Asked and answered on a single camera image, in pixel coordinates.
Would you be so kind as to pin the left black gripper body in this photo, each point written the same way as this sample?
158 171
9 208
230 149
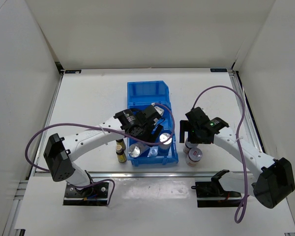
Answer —
145 134

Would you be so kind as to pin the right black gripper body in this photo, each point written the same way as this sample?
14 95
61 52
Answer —
195 137

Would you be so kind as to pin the silver-lid blue-label bottle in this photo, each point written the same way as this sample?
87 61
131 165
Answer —
137 149
164 147

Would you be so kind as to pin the red-logo lid jar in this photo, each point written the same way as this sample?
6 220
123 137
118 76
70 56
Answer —
188 146
193 157

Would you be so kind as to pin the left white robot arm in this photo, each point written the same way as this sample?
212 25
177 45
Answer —
61 153

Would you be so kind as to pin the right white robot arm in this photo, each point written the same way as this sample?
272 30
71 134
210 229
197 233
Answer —
272 179

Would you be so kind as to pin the blue three-compartment plastic bin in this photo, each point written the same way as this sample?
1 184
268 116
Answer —
139 96

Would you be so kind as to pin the rear small amber bottle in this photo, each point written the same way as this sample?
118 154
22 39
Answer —
122 143

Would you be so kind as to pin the small amber bottle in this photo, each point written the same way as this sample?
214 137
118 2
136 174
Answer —
120 154
122 143

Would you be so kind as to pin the front small amber bottle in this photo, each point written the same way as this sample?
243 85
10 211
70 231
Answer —
120 154

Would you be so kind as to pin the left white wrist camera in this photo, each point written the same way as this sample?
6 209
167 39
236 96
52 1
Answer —
158 109

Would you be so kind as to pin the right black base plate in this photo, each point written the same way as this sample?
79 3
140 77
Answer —
209 198

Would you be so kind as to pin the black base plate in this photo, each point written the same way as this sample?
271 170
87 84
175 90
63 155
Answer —
97 195
209 198

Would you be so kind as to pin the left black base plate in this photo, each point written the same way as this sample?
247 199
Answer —
97 195

